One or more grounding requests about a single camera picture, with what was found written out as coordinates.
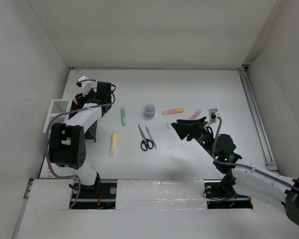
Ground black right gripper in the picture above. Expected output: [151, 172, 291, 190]
[171, 117, 218, 158]

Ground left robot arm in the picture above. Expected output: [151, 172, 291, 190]
[45, 79, 116, 198]

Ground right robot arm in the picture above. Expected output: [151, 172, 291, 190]
[171, 118, 299, 226]

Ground pink purple highlighter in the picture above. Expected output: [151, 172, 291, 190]
[189, 109, 202, 120]

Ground orange yellow highlighter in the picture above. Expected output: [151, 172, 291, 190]
[162, 108, 184, 116]

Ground green highlighter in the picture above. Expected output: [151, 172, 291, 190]
[121, 106, 127, 126]

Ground black slotted container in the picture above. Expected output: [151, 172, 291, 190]
[84, 120, 98, 142]

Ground blue ballpoint pen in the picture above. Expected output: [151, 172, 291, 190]
[145, 126, 157, 150]

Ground jar of paper clips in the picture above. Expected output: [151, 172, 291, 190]
[144, 104, 155, 119]

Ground white slotted container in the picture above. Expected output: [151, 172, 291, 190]
[43, 100, 71, 133]

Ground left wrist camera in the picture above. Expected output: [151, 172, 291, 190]
[76, 76, 97, 95]

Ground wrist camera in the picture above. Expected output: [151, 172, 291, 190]
[76, 76, 97, 95]
[208, 108, 219, 124]

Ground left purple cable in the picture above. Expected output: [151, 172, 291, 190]
[45, 77, 117, 207]

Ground purple cable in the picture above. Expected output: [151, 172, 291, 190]
[211, 116, 299, 200]
[45, 77, 117, 207]

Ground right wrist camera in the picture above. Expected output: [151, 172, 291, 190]
[208, 108, 219, 124]

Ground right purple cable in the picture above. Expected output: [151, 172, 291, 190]
[211, 116, 299, 200]

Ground black handled scissors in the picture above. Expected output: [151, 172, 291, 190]
[138, 125, 154, 151]

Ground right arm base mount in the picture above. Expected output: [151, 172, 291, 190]
[202, 172, 253, 209]

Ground aluminium rail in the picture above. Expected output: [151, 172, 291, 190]
[238, 65, 279, 174]

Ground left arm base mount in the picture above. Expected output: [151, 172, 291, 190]
[69, 176, 118, 210]

